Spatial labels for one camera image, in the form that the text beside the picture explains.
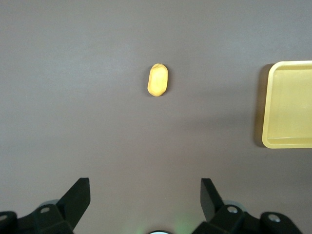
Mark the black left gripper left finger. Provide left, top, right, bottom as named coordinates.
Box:
left=0, top=177, right=91, bottom=234

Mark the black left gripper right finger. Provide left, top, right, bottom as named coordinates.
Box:
left=192, top=178, right=303, bottom=234

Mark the yellow potato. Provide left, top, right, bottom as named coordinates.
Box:
left=147, top=63, right=169, bottom=98

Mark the yellow plastic tray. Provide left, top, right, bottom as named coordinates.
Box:
left=261, top=60, right=312, bottom=149

